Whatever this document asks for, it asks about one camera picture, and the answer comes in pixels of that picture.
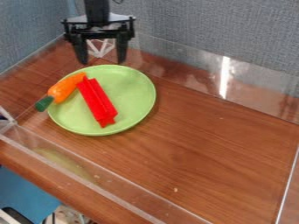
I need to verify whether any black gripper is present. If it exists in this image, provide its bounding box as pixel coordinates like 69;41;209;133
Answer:
61;13;136;65

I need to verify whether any red star-shaped bar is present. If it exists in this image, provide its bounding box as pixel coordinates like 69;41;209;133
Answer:
77;77;117;128

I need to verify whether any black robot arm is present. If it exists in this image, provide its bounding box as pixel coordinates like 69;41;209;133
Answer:
61;0;136;65

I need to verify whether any green plate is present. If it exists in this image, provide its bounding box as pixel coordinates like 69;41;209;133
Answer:
48;65;156;136

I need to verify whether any orange toy carrot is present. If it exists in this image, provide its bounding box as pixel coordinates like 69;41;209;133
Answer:
34;72;86;112

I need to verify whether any blue box under table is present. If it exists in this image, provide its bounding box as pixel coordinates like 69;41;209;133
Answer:
0;166;61;224

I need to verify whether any clear acrylic enclosure wall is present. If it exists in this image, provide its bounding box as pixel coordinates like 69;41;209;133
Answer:
0;34;299;224

